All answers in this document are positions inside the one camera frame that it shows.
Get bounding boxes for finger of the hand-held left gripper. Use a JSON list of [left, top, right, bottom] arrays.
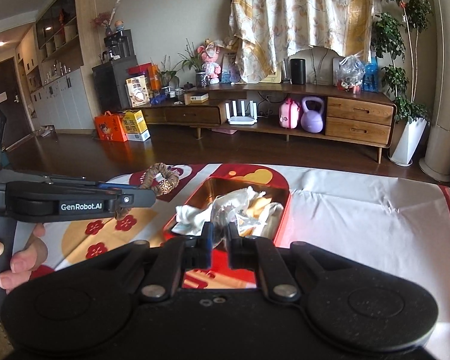
[[95, 180, 143, 192], [112, 189, 157, 211]]

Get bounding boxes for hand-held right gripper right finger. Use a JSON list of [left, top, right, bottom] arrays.
[[225, 223, 376, 304]]

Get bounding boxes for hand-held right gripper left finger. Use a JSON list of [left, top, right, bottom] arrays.
[[56, 222, 215, 303]]

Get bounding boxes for brown hair scrunchie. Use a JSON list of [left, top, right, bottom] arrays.
[[114, 162, 181, 221]]

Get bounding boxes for clear bag of dried herbs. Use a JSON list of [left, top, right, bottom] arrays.
[[212, 210, 271, 250]]

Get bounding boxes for yellow rubber duck toy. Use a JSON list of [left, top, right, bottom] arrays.
[[245, 197, 286, 222]]

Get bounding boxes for red tin box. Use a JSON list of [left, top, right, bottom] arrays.
[[163, 175, 292, 271]]

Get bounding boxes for person's left hand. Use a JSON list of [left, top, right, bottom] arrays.
[[0, 225, 48, 290]]

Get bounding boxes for orange gift bag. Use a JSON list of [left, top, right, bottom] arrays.
[[94, 112, 128, 143]]

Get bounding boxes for yellow carton box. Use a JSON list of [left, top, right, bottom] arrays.
[[121, 110, 152, 142]]

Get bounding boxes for black cabinet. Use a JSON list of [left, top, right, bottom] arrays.
[[92, 60, 140, 119]]

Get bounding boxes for printed snack box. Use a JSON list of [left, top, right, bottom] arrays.
[[125, 76, 151, 108]]

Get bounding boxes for wooden tv cabinet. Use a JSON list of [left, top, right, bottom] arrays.
[[135, 82, 399, 164]]

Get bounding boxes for orange paper bag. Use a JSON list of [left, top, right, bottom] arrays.
[[148, 64, 162, 91]]

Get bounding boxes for small spindly potted plant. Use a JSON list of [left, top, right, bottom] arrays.
[[155, 54, 181, 98]]

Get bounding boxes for small white box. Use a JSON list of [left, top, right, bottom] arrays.
[[184, 92, 210, 105]]

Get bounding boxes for red gift box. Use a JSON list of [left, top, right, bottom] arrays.
[[127, 63, 153, 80]]

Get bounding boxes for dark wooden door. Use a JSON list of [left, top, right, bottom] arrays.
[[0, 56, 33, 151]]

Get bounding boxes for white router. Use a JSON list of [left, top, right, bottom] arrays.
[[226, 100, 258, 126]]

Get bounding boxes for green plant in patterned pot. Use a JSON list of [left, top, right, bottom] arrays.
[[178, 39, 211, 88]]

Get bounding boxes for black coffee machine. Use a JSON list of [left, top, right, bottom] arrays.
[[101, 30, 136, 65]]

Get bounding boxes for pink plush toy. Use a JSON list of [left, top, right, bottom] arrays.
[[198, 38, 224, 85]]

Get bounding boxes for purple kettlebell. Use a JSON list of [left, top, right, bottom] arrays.
[[301, 97, 326, 133]]

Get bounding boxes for framed picture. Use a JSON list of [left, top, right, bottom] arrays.
[[221, 52, 241, 83]]

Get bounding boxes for vase with dried flowers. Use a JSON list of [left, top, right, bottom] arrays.
[[91, 0, 127, 38]]

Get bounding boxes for wooden drawer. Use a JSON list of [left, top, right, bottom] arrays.
[[327, 97, 395, 119], [325, 117, 393, 140]]

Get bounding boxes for black cylinder speaker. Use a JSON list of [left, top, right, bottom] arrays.
[[289, 58, 308, 85]]

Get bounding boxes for beige shell-shaped ornament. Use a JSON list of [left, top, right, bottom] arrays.
[[307, 46, 340, 85]]

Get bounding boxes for white planter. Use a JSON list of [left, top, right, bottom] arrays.
[[389, 117, 428, 167]]

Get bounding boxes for clear plastic bag of goods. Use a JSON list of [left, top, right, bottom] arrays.
[[337, 54, 367, 93]]

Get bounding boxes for tall green potted tree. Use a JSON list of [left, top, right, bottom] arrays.
[[371, 0, 434, 125]]

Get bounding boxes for standing air conditioner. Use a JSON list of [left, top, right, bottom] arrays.
[[419, 0, 450, 185]]

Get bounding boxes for wall shelf cabinet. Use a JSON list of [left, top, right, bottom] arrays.
[[15, 0, 95, 130]]

